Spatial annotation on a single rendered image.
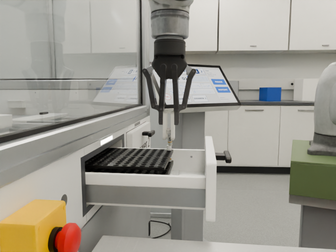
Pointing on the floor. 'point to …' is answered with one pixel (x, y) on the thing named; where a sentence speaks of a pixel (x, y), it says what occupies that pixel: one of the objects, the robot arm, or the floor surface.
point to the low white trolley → (186, 246)
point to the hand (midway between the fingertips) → (168, 125)
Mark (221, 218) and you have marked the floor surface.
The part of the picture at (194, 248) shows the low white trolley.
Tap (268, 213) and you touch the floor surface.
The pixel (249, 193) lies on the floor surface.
